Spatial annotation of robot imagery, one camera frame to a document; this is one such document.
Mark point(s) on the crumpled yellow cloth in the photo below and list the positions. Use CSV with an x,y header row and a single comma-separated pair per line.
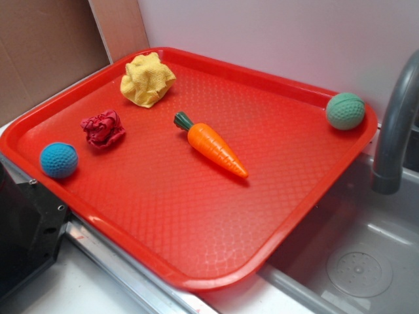
x,y
146,80

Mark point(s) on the green dimpled ball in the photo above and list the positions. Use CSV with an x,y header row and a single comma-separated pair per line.
x,y
345,111

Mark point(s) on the orange toy carrot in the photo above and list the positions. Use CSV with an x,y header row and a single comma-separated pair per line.
x,y
210,144

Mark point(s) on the grey toy sink basin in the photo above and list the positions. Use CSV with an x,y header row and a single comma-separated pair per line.
x,y
356,251

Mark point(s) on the grey toy faucet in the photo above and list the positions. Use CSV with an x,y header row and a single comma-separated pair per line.
x,y
397,145

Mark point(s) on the crumpled red cloth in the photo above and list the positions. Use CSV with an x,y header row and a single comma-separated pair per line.
x,y
103,130

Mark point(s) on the blue dimpled ball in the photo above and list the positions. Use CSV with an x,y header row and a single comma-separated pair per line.
x,y
59,160

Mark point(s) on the brown cardboard panel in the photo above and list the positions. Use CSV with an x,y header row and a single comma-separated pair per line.
x,y
47,46

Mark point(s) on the red plastic tray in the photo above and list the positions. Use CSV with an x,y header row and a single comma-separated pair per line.
x,y
196,225

